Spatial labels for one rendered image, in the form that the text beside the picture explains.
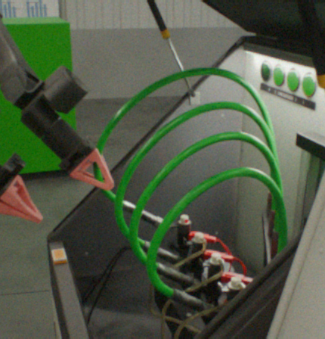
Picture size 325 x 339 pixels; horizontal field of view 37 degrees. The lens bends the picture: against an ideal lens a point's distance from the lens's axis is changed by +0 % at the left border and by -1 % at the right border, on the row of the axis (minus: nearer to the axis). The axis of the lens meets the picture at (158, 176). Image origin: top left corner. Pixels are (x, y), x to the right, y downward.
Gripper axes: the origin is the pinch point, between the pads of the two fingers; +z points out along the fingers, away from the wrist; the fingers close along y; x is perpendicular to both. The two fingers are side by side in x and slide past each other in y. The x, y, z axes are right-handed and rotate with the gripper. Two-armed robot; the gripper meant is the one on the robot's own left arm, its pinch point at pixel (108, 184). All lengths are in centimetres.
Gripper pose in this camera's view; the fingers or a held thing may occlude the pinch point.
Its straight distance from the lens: 92.3
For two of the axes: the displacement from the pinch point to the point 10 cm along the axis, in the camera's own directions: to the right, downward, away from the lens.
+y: -0.8, -1.6, 9.8
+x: -7.1, 7.0, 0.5
